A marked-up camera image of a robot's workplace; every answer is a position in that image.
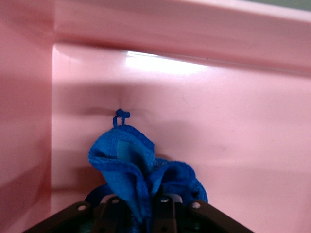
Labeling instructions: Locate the pink plastic bin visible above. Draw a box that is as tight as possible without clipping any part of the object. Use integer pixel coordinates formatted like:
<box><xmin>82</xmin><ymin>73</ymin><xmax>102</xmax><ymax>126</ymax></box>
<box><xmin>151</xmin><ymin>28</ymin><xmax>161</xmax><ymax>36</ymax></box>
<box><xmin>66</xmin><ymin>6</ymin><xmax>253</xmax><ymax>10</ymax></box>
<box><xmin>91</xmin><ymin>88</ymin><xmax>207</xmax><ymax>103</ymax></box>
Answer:
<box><xmin>0</xmin><ymin>0</ymin><xmax>311</xmax><ymax>233</ymax></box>

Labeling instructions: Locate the blue microfibre cloth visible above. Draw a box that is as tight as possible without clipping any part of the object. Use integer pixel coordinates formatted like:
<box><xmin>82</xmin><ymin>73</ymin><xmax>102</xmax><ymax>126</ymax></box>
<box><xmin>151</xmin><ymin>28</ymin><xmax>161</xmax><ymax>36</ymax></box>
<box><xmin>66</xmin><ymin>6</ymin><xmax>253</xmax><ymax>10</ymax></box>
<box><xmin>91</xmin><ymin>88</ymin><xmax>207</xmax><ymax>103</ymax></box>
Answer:
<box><xmin>85</xmin><ymin>108</ymin><xmax>208</xmax><ymax>233</ymax></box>

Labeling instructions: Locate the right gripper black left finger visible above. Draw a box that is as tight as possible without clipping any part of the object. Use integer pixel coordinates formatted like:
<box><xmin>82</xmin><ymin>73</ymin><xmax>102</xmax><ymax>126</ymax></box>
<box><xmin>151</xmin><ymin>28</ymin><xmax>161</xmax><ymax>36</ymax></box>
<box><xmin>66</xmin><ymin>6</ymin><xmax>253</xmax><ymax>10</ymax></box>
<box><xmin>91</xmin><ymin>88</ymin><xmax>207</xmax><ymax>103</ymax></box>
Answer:
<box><xmin>93</xmin><ymin>195</ymin><xmax>133</xmax><ymax>233</ymax></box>

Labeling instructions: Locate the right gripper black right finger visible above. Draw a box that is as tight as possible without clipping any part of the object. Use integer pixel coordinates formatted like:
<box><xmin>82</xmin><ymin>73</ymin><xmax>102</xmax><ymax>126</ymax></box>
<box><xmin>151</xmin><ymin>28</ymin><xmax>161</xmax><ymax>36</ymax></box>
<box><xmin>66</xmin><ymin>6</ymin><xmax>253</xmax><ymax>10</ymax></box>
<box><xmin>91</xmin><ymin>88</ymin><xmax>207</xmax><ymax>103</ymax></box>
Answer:
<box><xmin>145</xmin><ymin>191</ymin><xmax>187</xmax><ymax>233</ymax></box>

